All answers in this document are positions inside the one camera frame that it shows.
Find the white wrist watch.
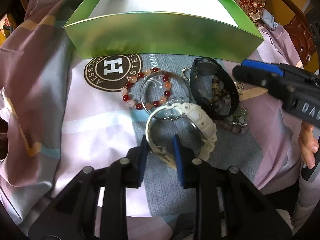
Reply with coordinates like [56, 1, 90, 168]
[145, 102, 217, 170]

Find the small silver ring charm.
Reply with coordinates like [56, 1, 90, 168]
[181, 67, 191, 83]

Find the grey cloth pouch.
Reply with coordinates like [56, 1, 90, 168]
[126, 54, 263, 217]

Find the red pink bead bracelet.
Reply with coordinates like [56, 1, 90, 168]
[120, 67, 173, 111]

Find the green cardboard box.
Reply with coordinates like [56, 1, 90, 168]
[65, 0, 264, 62]

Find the clear glass bangle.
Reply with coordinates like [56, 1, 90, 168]
[139, 70, 191, 115]

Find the pink green bead bracelet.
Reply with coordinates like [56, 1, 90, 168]
[217, 102, 250, 134]

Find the black wrist watch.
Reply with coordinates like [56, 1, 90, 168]
[190, 57, 239, 120]

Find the right hand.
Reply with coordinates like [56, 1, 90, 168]
[298, 121, 319, 169]

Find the dark wooden chair frame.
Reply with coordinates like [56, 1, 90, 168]
[265, 0, 320, 74]

